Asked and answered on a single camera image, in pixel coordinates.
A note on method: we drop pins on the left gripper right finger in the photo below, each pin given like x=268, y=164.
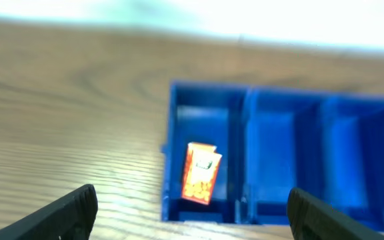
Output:
x=318, y=220

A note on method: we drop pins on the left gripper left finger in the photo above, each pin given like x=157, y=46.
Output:
x=62, y=216

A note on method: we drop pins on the blue tray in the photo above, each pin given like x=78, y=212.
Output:
x=272, y=160

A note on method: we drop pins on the orange candy box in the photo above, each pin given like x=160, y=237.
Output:
x=200, y=176

